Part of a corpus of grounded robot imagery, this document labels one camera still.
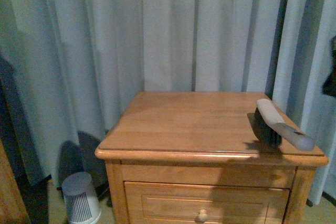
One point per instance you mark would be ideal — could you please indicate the beige hand brush black bristles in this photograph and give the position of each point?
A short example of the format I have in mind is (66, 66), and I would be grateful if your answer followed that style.
(272, 128)

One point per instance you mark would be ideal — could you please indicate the white trash bin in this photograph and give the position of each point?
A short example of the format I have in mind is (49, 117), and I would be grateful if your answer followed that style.
(80, 198)

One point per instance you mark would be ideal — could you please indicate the wooden nightstand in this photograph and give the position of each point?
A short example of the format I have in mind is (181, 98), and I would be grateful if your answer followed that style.
(172, 154)

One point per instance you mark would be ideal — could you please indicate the light grey curtain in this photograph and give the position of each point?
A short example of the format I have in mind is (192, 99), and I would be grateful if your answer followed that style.
(71, 67)

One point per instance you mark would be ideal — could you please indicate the wooden drawer knob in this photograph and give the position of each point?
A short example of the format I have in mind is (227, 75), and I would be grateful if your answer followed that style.
(202, 216)

